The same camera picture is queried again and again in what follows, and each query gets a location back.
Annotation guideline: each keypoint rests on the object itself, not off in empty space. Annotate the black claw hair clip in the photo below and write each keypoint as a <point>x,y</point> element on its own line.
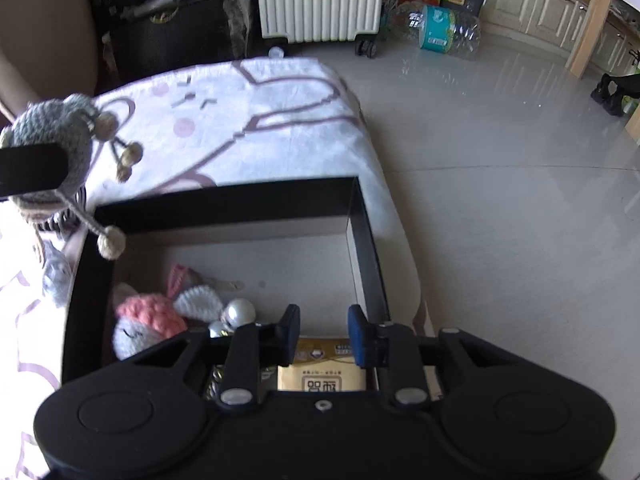
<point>61,221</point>

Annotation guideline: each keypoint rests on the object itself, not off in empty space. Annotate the black cardboard box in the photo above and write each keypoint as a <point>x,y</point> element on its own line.
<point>307,242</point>

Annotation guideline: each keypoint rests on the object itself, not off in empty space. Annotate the grey crochet mouse doll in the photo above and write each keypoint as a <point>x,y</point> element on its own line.
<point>76,124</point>

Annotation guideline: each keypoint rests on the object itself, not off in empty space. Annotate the pink crochet bunny doll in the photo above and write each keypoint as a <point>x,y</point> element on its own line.
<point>144,320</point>

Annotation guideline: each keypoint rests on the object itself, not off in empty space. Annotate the large plastic water bottle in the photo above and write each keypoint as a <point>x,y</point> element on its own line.
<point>437,29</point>

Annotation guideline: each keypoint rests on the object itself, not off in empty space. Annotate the white ribbed suitcase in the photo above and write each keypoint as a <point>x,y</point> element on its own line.
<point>286,22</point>

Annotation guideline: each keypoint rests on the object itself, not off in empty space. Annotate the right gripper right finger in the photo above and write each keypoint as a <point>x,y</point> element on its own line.
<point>392,351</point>

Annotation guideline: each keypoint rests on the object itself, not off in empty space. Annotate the cream kitchen cabinets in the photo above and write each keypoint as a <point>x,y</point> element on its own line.
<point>552,25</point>

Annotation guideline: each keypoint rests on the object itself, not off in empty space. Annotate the yellow tissue packet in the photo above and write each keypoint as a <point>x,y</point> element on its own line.
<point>322,365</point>

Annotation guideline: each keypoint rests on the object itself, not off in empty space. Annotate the cartoon bear bed sheet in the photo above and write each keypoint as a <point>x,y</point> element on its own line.
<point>220,124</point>

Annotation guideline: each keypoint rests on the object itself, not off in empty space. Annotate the wooden table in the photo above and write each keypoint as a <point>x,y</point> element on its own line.
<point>589,34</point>

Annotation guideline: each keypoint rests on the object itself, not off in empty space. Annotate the brown curtain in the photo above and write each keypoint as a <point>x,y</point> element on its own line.
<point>48,50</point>

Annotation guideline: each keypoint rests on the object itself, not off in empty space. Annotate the dark luggage pile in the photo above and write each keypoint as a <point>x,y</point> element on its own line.
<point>136,39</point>

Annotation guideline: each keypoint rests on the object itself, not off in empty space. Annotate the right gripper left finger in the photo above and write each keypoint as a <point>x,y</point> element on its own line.
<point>253,348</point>

